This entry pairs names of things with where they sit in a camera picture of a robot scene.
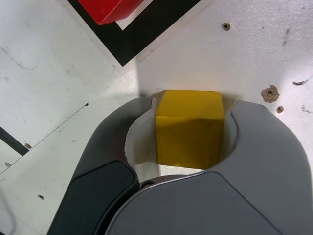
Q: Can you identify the black tape square outline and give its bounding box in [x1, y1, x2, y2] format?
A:
[67, 0, 208, 67]

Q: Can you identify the red cube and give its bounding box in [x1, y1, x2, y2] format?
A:
[77, 0, 147, 25]

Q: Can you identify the yellow cube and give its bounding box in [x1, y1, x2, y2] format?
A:
[155, 90, 225, 170]

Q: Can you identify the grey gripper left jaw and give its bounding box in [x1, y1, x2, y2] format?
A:
[47, 96, 161, 235]

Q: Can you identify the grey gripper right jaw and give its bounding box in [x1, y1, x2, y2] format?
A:
[95, 99, 308, 235]

